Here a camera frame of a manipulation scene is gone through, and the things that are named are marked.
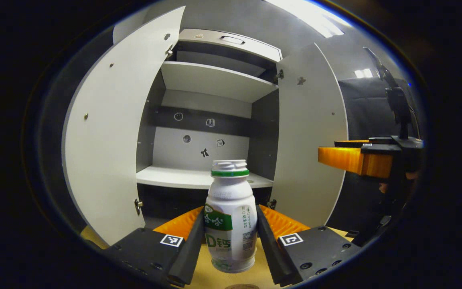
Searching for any white bottle with green label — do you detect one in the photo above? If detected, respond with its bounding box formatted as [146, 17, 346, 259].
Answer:
[204, 159, 259, 274]

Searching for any grey drawer with handle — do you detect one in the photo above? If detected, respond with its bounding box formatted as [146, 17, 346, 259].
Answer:
[178, 28, 283, 63]

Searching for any black backdrop cloth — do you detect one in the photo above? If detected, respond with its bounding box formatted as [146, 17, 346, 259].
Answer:
[337, 76, 420, 233]

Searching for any white cabinet shelf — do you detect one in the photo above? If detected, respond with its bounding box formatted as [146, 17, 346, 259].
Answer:
[161, 61, 279, 103]

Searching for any grey cabinet door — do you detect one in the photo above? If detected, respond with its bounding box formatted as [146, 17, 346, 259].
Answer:
[268, 43, 349, 228]
[62, 6, 186, 246]

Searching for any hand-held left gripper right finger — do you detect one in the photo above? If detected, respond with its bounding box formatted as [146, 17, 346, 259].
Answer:
[255, 204, 363, 287]

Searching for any grey cabinet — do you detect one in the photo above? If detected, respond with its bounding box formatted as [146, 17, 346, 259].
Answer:
[136, 28, 284, 231]

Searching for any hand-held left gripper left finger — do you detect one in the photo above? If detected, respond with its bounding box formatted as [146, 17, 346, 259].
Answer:
[103, 206, 206, 287]

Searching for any long ceiling light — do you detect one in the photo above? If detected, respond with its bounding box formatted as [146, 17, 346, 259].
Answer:
[265, 0, 352, 39]

